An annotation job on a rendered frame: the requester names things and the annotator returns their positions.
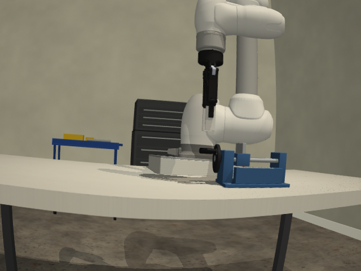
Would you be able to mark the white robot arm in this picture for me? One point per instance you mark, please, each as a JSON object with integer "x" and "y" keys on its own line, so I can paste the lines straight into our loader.
{"x": 246, "y": 119}

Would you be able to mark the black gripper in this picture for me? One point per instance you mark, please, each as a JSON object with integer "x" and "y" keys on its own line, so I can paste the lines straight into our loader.
{"x": 211, "y": 59}

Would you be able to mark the blue bench vise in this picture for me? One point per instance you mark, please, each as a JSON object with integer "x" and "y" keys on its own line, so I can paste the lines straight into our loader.
{"x": 244, "y": 177}

